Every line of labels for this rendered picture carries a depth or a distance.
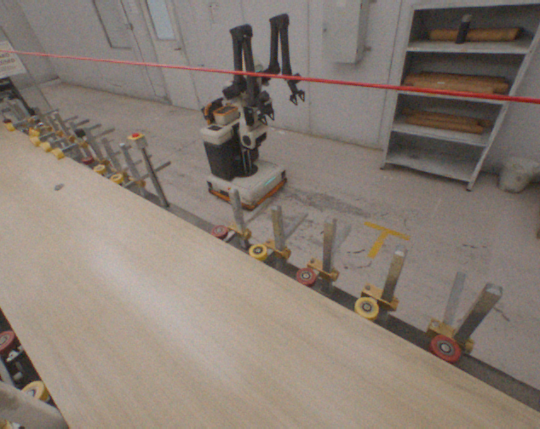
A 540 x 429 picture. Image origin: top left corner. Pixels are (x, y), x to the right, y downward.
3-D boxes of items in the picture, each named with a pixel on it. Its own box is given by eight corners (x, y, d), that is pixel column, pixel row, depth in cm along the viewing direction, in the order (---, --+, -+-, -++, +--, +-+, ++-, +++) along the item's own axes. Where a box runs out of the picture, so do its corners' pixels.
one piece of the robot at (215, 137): (212, 184, 302) (191, 109, 249) (244, 161, 333) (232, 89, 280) (235, 193, 285) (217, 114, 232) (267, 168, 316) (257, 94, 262)
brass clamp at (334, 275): (313, 262, 129) (313, 255, 125) (340, 275, 122) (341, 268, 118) (306, 271, 125) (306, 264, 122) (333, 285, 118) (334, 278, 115)
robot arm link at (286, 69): (284, 14, 205) (274, 16, 198) (290, 14, 201) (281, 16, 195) (288, 76, 231) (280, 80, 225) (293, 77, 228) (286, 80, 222)
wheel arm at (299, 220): (303, 215, 156) (302, 209, 153) (308, 217, 154) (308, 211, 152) (255, 267, 131) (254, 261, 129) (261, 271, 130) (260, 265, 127)
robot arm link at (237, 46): (237, 20, 182) (226, 23, 177) (253, 24, 177) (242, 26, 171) (240, 88, 214) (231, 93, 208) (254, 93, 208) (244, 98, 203)
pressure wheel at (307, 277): (314, 300, 114) (314, 284, 107) (295, 297, 117) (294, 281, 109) (317, 284, 120) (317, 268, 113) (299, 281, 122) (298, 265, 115)
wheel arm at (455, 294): (454, 276, 118) (457, 270, 115) (463, 279, 116) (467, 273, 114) (427, 365, 93) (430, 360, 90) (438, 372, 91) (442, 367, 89)
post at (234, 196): (247, 252, 161) (232, 185, 131) (252, 254, 160) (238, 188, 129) (244, 256, 159) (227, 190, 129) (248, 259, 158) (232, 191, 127)
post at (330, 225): (324, 288, 133) (328, 214, 102) (331, 292, 131) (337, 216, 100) (321, 294, 131) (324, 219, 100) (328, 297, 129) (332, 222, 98)
